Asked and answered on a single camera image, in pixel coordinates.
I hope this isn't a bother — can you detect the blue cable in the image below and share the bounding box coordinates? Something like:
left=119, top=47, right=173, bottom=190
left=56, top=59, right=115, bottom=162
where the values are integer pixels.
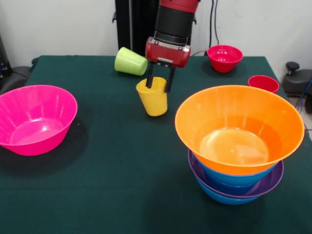
left=294, top=75, right=312, bottom=117

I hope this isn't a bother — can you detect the small teal blue bowl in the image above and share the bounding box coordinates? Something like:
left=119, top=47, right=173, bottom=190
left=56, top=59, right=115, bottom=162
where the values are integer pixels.
left=207, top=177, right=259, bottom=196

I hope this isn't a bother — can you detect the green plastic cup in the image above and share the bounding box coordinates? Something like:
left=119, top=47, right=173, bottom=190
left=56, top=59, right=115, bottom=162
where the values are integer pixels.
left=114, top=46, right=149, bottom=77

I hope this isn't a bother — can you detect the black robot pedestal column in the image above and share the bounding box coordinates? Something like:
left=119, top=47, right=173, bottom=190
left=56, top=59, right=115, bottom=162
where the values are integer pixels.
left=112, top=0, right=197, bottom=57

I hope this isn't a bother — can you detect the large orange plastic bowl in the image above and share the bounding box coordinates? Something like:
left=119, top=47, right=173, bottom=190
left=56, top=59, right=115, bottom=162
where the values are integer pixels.
left=175, top=85, right=306, bottom=176

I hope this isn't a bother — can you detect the yellow plastic cup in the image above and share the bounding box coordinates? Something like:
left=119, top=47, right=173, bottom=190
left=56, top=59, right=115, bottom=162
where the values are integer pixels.
left=136, top=77, right=169, bottom=117

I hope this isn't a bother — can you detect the blue plastic bowl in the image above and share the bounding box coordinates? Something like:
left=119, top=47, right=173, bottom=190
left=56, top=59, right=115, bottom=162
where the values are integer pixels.
left=197, top=181, right=263, bottom=206
left=201, top=162, right=280, bottom=188

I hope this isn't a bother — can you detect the purple plastic bowl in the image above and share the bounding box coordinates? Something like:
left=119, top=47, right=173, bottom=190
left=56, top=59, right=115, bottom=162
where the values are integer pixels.
left=188, top=149, right=284, bottom=198

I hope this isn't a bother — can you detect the dark green tablecloth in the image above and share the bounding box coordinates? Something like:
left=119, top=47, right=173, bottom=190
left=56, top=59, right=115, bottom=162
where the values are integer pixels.
left=0, top=55, right=312, bottom=234

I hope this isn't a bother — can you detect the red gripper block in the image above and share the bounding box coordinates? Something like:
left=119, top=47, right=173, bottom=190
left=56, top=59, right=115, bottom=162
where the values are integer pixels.
left=145, top=36, right=192, bottom=94

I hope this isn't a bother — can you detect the black computer tower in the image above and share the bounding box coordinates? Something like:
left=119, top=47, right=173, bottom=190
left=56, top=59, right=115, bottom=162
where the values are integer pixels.
left=0, top=34, right=13, bottom=79

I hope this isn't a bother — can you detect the red plastic cup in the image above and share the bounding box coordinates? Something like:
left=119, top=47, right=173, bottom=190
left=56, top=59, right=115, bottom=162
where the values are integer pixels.
left=248, top=75, right=280, bottom=95

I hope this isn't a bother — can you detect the large pink plastic bowl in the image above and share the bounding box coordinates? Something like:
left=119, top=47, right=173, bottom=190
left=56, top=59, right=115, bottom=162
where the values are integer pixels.
left=0, top=84, right=78, bottom=156

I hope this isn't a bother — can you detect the small red plastic bowl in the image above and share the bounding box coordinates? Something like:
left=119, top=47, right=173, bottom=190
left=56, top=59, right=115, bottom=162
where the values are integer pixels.
left=207, top=44, right=244, bottom=73

